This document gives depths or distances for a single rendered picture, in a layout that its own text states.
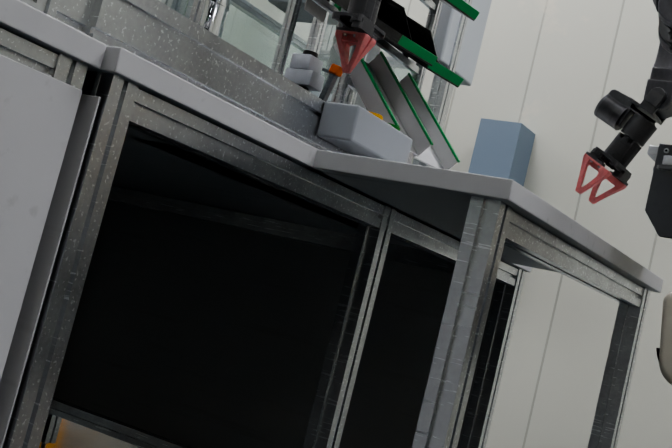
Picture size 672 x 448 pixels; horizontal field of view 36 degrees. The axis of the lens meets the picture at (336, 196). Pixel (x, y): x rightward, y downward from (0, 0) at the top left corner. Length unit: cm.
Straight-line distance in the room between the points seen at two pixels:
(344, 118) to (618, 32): 377
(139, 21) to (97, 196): 25
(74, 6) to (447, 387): 69
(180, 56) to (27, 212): 35
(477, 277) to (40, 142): 61
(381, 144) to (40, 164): 74
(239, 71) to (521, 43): 407
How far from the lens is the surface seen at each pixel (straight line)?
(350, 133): 166
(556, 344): 507
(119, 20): 132
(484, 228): 142
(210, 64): 145
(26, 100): 114
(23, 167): 115
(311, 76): 194
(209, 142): 136
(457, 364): 141
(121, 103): 123
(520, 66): 545
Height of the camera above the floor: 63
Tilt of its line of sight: 6 degrees up
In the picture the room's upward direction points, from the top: 14 degrees clockwise
